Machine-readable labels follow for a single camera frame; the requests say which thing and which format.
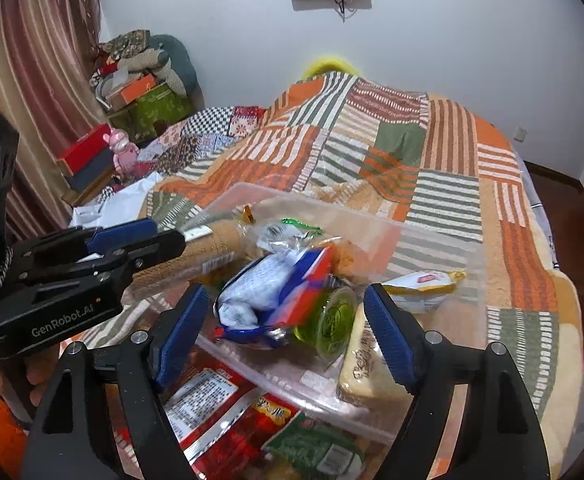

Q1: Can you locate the orange box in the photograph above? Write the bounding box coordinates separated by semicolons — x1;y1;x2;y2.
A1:
107;74;160;109

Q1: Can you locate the yellow white snack packet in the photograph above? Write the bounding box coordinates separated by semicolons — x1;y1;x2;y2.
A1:
384;270;467;313

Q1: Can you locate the person's left hand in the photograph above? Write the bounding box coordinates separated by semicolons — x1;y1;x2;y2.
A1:
24;345;72;408

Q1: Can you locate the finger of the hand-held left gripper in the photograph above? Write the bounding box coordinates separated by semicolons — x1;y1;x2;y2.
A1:
12;217;160;268
37;229;188;292

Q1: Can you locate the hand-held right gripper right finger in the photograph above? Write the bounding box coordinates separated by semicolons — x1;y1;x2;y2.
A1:
363;283;555;480

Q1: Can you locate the green snack packet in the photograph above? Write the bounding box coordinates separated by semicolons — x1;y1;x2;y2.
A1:
262;412;365;476

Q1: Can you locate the clear biscuit bag green trim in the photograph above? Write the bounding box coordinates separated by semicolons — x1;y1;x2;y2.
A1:
249;217;325;256

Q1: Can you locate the yellow hoop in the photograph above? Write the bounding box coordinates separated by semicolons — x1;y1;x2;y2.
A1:
302;56;360;81

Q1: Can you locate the green patterned box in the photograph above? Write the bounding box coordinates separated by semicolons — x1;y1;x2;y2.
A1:
109;82;195;141

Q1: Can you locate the red snack packet yellow print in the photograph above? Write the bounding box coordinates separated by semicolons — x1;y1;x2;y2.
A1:
192;395;300;480

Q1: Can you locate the grey box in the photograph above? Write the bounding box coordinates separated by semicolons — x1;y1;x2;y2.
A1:
64;147;118;193

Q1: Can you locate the pink bunny toy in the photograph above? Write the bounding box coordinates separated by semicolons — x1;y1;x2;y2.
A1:
103;128;140;179

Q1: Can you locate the checkered patchwork quilt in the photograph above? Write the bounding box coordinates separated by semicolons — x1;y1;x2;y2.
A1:
72;106;268;221

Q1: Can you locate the blue white snack bag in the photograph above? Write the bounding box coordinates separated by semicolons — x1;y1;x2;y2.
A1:
213;245;335;351

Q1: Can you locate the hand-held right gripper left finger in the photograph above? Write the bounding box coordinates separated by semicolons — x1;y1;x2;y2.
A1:
19;281;212;480

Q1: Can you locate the beige bread packet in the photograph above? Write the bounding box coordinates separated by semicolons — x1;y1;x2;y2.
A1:
337;302;413;406

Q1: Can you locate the striped patchwork blanket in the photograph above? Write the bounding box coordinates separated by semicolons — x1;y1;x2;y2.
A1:
79;71;584;411

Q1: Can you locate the clear plastic container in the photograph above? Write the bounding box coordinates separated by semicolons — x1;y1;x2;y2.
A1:
122;182;475;448

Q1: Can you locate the red snack packet white label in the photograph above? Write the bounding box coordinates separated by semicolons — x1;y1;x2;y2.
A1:
164;367;255;443

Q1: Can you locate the green jelly cup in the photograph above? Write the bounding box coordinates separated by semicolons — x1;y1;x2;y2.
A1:
294;287;360;361

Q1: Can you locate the white plastic bag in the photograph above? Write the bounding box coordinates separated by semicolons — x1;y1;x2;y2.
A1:
69;172;165;228

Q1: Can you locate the patterned cushion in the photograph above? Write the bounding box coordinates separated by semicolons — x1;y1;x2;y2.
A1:
99;30;153;61

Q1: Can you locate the red box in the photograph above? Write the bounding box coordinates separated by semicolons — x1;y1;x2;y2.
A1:
56;125;113;173

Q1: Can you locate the striped brown curtain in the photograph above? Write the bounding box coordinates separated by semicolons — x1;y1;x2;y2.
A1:
0;0;105;241

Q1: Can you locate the orange fried snack bag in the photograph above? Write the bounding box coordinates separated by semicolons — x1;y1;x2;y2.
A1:
317;240;368;286

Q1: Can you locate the brown bread packet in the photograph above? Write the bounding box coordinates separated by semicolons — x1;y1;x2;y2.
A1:
132;220;253;296

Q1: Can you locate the wooden bedside table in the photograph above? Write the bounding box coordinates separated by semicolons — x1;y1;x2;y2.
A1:
62;170;119;207

